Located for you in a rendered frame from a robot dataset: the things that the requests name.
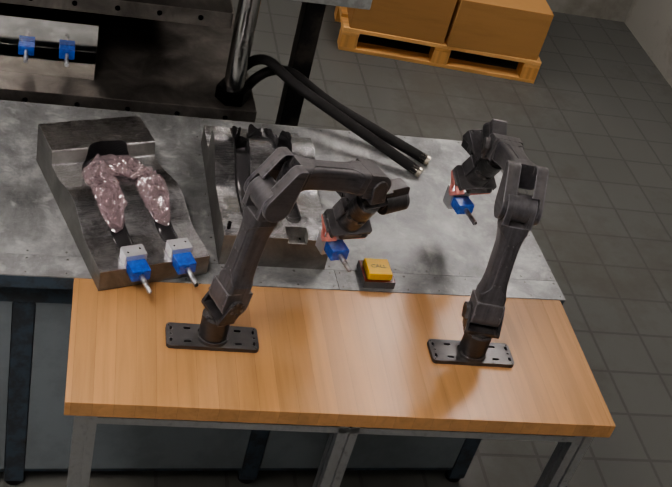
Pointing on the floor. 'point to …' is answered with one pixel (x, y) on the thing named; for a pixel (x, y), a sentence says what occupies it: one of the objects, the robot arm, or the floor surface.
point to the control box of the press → (314, 2)
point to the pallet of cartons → (454, 25)
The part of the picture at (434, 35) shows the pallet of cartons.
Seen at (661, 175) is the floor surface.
